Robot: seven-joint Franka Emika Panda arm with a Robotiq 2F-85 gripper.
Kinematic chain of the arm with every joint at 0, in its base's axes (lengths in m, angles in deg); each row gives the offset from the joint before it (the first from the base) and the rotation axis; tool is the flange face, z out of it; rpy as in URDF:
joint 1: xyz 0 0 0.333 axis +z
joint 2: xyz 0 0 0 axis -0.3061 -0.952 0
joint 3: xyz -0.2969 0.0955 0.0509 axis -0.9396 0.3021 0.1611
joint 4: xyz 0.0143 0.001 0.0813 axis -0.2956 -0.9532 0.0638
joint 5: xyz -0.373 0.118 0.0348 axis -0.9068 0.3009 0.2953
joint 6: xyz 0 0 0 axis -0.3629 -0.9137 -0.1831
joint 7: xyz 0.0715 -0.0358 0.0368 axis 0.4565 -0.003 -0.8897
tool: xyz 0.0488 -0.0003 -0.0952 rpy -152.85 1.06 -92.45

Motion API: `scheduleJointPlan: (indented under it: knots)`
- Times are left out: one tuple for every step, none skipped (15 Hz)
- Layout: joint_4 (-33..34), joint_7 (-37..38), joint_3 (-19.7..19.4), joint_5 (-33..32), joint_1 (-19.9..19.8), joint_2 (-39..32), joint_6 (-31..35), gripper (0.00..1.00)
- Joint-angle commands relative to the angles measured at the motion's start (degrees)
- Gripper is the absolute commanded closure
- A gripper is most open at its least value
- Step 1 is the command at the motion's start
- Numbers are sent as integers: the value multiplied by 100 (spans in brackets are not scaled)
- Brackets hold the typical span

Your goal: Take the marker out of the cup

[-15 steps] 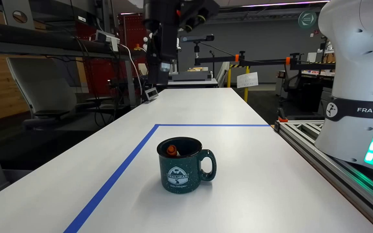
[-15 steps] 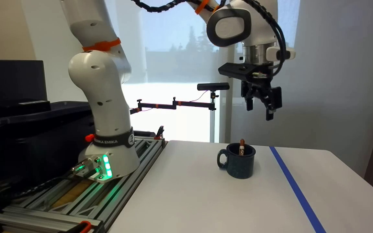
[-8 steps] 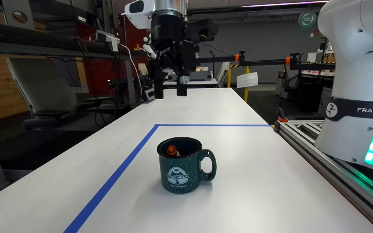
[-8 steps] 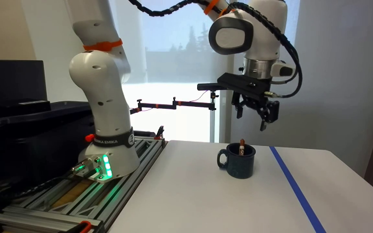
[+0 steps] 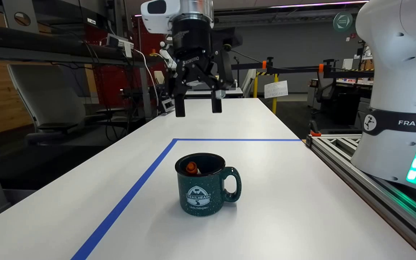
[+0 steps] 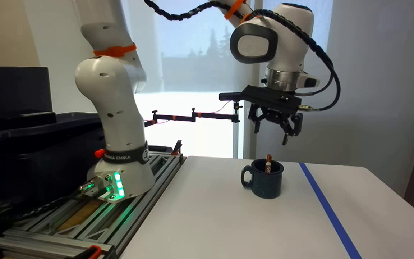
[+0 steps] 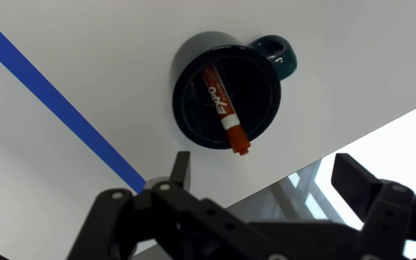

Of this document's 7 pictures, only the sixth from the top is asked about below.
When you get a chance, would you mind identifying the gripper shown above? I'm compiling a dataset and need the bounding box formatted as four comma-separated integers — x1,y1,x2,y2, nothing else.
248,104,304,146

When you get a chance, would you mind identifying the dark blue speckled mug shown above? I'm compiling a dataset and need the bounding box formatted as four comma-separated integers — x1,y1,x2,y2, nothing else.
241,159,285,199

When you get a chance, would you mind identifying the window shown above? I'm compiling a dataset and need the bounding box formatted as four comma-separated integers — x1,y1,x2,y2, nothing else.
120,0,334,159

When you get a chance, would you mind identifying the blue tape strip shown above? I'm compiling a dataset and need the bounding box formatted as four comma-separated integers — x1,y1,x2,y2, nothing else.
298,162,363,259

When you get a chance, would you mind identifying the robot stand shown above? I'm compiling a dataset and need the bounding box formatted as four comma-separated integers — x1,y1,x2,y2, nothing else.
0,143,187,259

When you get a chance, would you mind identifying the black storage box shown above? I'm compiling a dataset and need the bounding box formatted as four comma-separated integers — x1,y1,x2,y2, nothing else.
0,112,107,220

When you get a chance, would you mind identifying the black laptop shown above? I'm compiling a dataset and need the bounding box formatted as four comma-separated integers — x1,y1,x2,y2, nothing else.
0,66,57,131

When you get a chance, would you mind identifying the camera on mount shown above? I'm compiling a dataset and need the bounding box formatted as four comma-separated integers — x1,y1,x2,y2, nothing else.
144,101,244,127

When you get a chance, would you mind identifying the black clamp with orange handle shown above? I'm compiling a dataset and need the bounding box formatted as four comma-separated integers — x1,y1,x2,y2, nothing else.
170,139,185,156
64,245,103,259

